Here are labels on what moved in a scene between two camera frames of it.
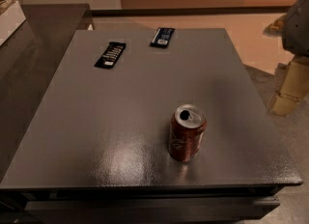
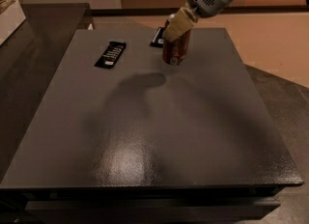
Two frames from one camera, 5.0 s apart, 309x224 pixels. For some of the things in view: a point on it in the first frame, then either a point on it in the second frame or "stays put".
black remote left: (110, 55) stays put
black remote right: (162, 38) stays put
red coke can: (187, 126) → (176, 52)
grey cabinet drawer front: (151, 209) stays put
